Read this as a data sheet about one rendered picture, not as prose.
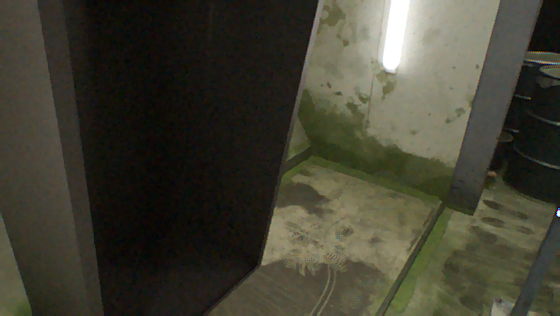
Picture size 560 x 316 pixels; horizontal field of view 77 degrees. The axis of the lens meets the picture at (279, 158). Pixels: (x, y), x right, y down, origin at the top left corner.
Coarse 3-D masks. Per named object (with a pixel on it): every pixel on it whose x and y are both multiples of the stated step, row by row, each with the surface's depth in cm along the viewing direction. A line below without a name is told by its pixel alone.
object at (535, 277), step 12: (552, 228) 138; (552, 240) 140; (540, 252) 144; (552, 252) 141; (540, 264) 145; (528, 276) 151; (540, 276) 147; (528, 288) 152; (516, 300) 160; (528, 300) 153; (516, 312) 158
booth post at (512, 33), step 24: (504, 0) 187; (528, 0) 181; (504, 24) 191; (528, 24) 185; (504, 48) 195; (504, 72) 198; (480, 96) 210; (504, 96) 202; (480, 120) 214; (504, 120) 213; (480, 144) 219; (456, 168) 233; (480, 168) 224; (456, 192) 238; (480, 192) 229
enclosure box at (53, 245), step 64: (0, 0) 41; (64, 0) 69; (128, 0) 80; (192, 0) 94; (256, 0) 91; (320, 0) 79; (0, 64) 48; (64, 64) 41; (128, 64) 87; (192, 64) 104; (256, 64) 98; (0, 128) 57; (64, 128) 44; (128, 128) 96; (192, 128) 117; (256, 128) 106; (0, 192) 72; (64, 192) 50; (128, 192) 107; (192, 192) 134; (256, 192) 116; (64, 256) 61; (128, 256) 121; (192, 256) 126; (256, 256) 128
